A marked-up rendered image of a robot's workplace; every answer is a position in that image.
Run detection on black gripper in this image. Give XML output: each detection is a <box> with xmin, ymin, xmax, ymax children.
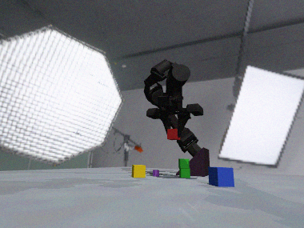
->
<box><xmin>146</xmin><ymin>90</ymin><xmax>203</xmax><ymax>138</ymax></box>

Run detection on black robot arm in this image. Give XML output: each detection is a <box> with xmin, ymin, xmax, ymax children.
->
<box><xmin>144</xmin><ymin>59</ymin><xmax>201</xmax><ymax>157</ymax></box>

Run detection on red block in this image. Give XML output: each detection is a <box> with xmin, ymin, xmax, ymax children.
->
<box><xmin>167</xmin><ymin>129</ymin><xmax>180</xmax><ymax>140</ymax></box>

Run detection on green block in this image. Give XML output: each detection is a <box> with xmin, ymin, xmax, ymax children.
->
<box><xmin>178</xmin><ymin>159</ymin><xmax>190</xmax><ymax>169</ymax></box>
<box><xmin>179</xmin><ymin>168</ymin><xmax>190</xmax><ymax>178</ymax></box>

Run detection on small purple block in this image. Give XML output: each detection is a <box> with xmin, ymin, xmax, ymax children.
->
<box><xmin>153</xmin><ymin>170</ymin><xmax>159</xmax><ymax>176</ymax></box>

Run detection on blue block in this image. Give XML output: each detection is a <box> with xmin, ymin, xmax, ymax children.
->
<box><xmin>208</xmin><ymin>167</ymin><xmax>234</xmax><ymax>187</ymax></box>

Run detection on yellow block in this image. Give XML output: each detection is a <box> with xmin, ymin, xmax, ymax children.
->
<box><xmin>131</xmin><ymin>165</ymin><xmax>146</xmax><ymax>178</ymax></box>

